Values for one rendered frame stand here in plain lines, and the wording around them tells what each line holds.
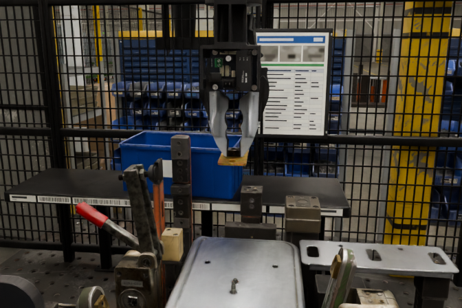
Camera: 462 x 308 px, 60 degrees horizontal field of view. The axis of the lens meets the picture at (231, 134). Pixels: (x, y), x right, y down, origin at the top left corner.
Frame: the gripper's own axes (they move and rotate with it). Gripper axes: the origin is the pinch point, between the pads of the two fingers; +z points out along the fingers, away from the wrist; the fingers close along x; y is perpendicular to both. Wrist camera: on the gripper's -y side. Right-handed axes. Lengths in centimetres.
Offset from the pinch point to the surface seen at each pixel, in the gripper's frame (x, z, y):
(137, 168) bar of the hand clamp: -16.7, 6.2, -7.2
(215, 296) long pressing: -3.3, 27.1, -4.0
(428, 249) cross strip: 38, 27, -24
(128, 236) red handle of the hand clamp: -18.3, 17.7, -5.6
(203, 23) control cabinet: -107, -46, -652
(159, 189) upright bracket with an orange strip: -15.2, 12.7, -14.8
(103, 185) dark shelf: -40, 25, -47
